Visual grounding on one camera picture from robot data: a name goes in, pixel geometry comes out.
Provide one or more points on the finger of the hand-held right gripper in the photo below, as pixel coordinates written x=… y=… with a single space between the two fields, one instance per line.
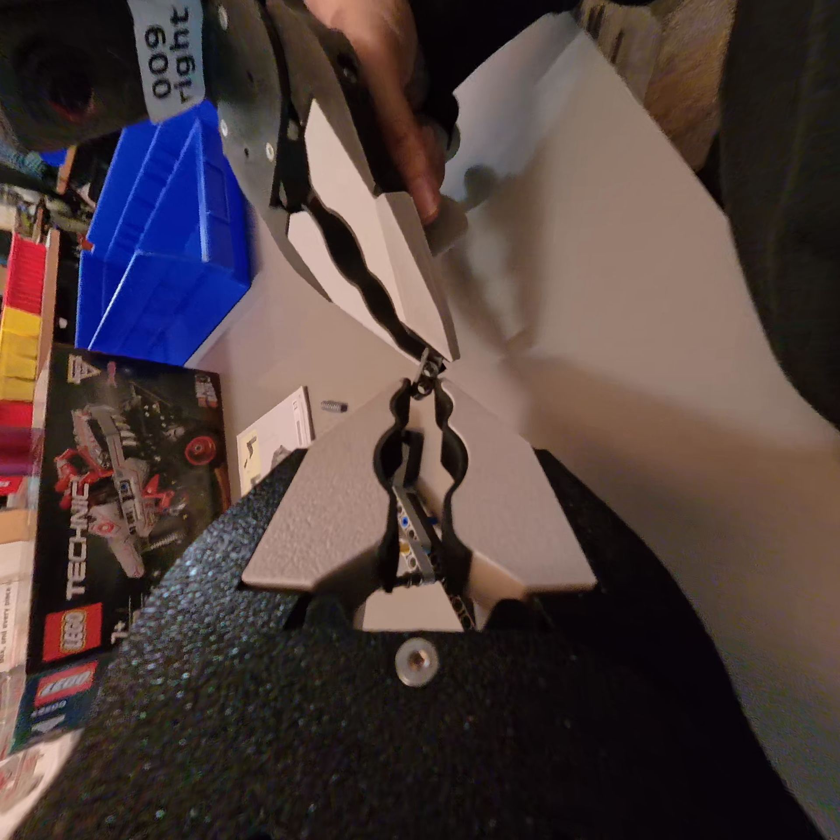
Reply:
x=394 y=249
x=315 y=256

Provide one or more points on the black toy truck set box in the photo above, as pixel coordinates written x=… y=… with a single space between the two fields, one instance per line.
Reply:
x=131 y=472

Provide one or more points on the blue toy set box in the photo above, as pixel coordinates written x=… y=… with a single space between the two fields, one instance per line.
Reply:
x=59 y=695

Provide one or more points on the partly built brick vehicle frame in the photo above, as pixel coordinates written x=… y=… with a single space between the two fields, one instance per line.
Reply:
x=410 y=518

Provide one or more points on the red and yellow storage bins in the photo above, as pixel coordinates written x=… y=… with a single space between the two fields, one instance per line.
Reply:
x=23 y=328

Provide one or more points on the dark grey connector brick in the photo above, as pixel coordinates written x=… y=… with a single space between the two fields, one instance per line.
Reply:
x=426 y=375

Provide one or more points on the grey desk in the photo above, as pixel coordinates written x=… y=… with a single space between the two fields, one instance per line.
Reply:
x=623 y=328

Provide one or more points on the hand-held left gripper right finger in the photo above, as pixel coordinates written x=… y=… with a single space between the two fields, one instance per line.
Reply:
x=518 y=525

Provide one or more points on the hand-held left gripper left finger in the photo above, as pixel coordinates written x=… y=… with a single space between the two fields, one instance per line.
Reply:
x=321 y=518

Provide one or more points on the person's black clothing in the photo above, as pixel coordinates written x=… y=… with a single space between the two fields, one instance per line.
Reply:
x=787 y=197

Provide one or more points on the person's right hand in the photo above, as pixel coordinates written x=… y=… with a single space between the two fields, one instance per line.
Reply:
x=387 y=79

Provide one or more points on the small metal coil spring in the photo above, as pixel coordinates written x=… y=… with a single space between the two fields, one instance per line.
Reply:
x=333 y=405

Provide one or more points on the open building instruction booklet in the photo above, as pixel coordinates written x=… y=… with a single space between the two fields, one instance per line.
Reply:
x=275 y=426

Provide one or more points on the blue plastic bin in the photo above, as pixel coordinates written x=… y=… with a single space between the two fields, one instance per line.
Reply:
x=164 y=282

